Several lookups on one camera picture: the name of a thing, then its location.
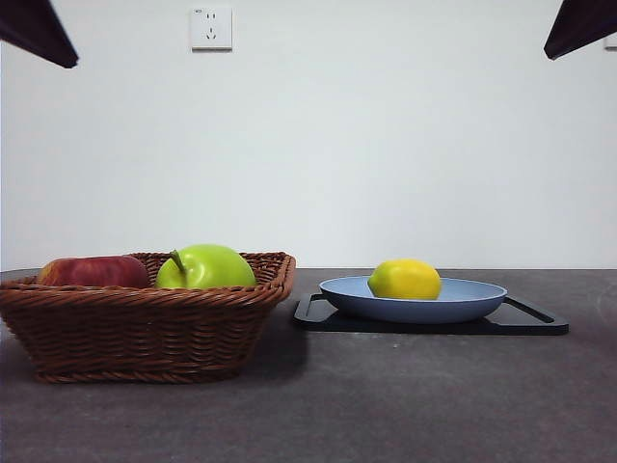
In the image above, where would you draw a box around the yellow lemon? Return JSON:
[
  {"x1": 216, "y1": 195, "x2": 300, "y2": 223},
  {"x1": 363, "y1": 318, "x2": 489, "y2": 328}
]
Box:
[{"x1": 367, "y1": 258, "x2": 443, "y2": 302}]

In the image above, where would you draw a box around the brown wicker basket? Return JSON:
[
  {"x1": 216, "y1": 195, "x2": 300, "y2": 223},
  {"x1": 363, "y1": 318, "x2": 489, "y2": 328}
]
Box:
[{"x1": 0, "y1": 250, "x2": 297, "y2": 386}]

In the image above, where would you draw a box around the light blue plate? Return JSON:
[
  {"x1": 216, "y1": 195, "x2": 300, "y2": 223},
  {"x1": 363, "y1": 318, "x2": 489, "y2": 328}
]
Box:
[{"x1": 318, "y1": 276, "x2": 509, "y2": 325}]

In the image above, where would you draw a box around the red apple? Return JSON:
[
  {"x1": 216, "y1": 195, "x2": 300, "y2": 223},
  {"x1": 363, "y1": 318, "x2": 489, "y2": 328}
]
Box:
[{"x1": 37, "y1": 255, "x2": 150, "y2": 289}]

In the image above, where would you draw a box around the green apple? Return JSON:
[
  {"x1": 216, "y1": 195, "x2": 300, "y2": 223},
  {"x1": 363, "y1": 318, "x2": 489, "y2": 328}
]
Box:
[{"x1": 154, "y1": 243, "x2": 257, "y2": 291}]

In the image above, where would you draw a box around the dark rectangular tray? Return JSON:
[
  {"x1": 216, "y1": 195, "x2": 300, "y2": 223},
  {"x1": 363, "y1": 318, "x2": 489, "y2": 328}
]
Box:
[{"x1": 293, "y1": 291, "x2": 571, "y2": 337}]

